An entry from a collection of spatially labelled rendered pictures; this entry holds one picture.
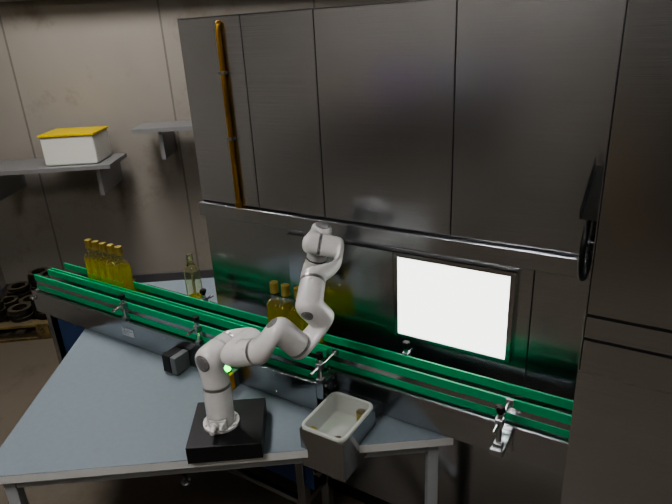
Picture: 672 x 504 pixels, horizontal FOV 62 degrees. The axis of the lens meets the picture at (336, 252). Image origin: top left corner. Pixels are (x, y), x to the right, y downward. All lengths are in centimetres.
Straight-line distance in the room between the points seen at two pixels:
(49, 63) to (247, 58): 313
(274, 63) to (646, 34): 126
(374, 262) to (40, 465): 133
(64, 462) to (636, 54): 203
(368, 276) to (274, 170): 55
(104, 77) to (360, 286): 341
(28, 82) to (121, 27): 88
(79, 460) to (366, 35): 170
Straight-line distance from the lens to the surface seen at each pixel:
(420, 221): 193
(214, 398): 195
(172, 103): 491
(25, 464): 227
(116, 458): 215
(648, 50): 131
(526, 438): 192
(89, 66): 505
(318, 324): 174
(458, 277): 192
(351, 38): 194
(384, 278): 204
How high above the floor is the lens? 206
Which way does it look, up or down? 22 degrees down
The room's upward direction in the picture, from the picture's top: 3 degrees counter-clockwise
